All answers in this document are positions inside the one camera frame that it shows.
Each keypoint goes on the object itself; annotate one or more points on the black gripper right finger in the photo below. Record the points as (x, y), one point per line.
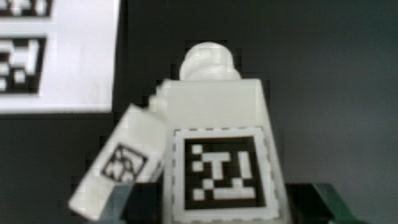
(318, 207)

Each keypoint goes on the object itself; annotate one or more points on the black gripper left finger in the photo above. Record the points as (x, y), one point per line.
(138, 200)

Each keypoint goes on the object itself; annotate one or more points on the white leg with tag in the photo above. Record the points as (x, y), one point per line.
(222, 178)

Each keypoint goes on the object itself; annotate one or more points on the white marker sheet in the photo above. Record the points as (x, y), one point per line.
(56, 55)

